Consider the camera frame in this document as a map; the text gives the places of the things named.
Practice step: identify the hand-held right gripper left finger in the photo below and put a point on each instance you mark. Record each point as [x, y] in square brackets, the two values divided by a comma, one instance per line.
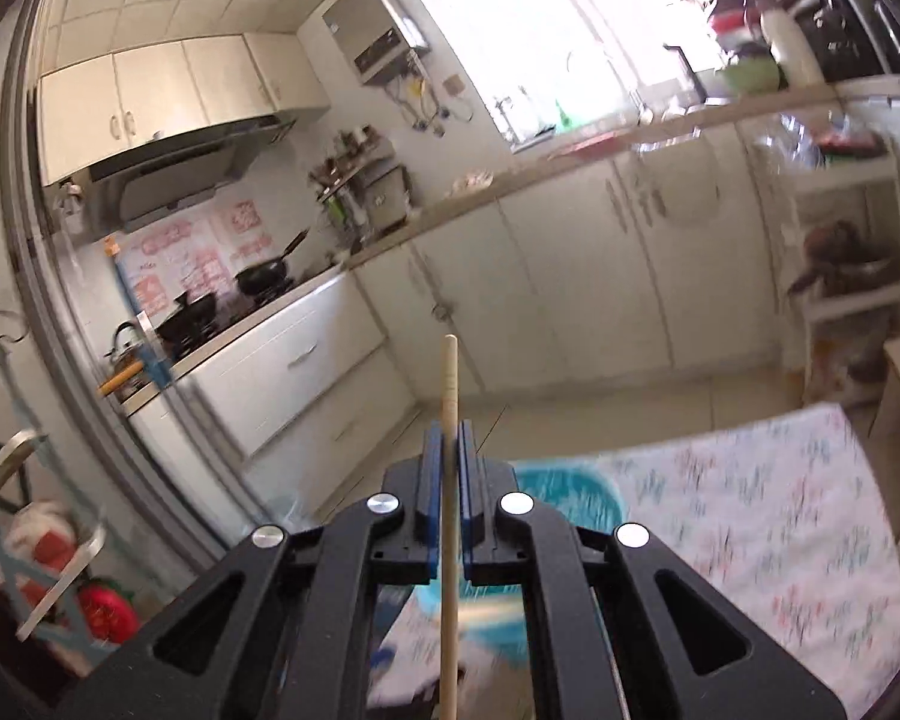
[435, 465]

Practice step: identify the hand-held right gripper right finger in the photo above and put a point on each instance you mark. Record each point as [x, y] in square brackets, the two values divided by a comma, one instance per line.
[468, 465]

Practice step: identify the single wooden chopstick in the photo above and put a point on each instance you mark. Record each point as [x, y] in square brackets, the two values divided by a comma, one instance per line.
[450, 390]

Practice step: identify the blue perforated plastic basket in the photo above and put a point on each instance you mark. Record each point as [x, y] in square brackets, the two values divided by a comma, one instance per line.
[570, 495]

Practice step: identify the white cabinets under stove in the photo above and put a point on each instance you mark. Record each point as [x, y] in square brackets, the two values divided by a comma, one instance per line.
[292, 375]

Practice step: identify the white cabinets under window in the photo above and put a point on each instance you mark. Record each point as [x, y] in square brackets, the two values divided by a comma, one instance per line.
[570, 262]

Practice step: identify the black wok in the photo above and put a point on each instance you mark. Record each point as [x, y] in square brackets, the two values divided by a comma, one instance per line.
[262, 277]

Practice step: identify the plate of food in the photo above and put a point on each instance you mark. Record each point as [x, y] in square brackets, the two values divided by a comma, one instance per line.
[471, 181]

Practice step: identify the black cooking pot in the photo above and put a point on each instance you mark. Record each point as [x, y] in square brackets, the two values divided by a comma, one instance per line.
[187, 319]

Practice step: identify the floral tablecloth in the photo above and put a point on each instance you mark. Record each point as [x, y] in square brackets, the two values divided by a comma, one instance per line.
[757, 540]

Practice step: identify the stovetop whistling kettle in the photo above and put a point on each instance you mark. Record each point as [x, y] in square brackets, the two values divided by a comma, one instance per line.
[127, 341]

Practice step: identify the range hood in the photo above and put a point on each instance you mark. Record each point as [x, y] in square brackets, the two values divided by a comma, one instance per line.
[180, 172]

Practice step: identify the red and white plush toy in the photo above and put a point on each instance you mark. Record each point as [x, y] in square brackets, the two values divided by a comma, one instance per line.
[41, 540]

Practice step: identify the teal and beige folding shelf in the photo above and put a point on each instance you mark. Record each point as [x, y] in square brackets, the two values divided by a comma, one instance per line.
[15, 465]

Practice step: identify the dark pot with lid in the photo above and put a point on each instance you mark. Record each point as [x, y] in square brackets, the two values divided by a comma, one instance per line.
[844, 259]

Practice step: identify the kitchen window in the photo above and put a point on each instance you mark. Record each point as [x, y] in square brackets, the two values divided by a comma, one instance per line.
[540, 30]

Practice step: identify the sink faucet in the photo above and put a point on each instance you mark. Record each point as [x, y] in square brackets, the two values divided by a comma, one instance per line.
[679, 67]

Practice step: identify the white upper cabinets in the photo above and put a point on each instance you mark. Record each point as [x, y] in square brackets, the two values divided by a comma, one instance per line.
[165, 90]

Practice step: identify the white storage cart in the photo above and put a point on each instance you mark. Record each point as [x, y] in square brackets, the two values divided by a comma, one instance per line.
[847, 180]

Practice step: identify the green bowl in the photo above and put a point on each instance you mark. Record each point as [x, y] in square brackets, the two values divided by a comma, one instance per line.
[754, 75]

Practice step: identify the white thermos jug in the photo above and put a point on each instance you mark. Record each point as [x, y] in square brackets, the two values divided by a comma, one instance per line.
[791, 45]

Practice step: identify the wall utensil rack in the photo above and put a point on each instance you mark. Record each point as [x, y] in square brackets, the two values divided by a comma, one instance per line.
[367, 187]

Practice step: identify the pink wall stickers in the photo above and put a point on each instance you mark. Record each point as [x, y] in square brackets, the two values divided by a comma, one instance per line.
[195, 255]

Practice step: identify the grey sliding door frame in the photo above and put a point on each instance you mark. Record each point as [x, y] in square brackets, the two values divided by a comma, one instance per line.
[67, 300]

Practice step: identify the wall water heater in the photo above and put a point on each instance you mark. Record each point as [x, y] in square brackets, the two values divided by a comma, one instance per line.
[375, 30]

